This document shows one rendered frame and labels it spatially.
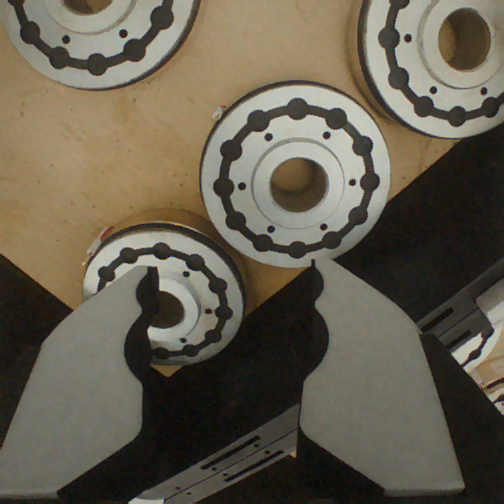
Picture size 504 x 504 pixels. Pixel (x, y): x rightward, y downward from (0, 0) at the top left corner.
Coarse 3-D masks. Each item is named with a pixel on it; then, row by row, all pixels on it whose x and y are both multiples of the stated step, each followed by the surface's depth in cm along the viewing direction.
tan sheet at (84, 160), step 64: (256, 0) 19; (320, 0) 19; (0, 64) 20; (192, 64) 20; (256, 64) 21; (320, 64) 21; (0, 128) 22; (64, 128) 22; (128, 128) 22; (192, 128) 22; (384, 128) 22; (0, 192) 24; (64, 192) 24; (128, 192) 24; (192, 192) 24; (64, 256) 26
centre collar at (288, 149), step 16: (288, 144) 19; (304, 144) 19; (320, 144) 19; (272, 160) 19; (288, 160) 19; (320, 160) 19; (336, 160) 19; (256, 176) 20; (336, 176) 20; (256, 192) 20; (336, 192) 20; (272, 208) 21; (288, 208) 21; (304, 208) 21; (320, 208) 21; (336, 208) 21; (288, 224) 21; (304, 224) 21
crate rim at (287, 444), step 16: (464, 320) 16; (480, 320) 16; (448, 336) 17; (464, 336) 17; (288, 432) 20; (272, 448) 20; (288, 448) 20; (240, 464) 21; (256, 464) 21; (208, 480) 22; (224, 480) 22; (176, 496) 23; (192, 496) 23
